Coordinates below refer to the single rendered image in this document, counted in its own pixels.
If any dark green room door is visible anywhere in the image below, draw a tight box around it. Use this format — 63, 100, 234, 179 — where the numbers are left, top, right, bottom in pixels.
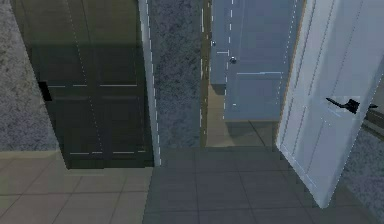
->
10, 0, 155, 170

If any white room door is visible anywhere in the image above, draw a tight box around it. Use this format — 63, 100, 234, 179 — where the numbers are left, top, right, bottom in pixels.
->
276, 0, 384, 210

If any black lever door handle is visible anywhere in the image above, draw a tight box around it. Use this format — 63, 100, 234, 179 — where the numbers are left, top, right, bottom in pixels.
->
325, 97, 379, 115

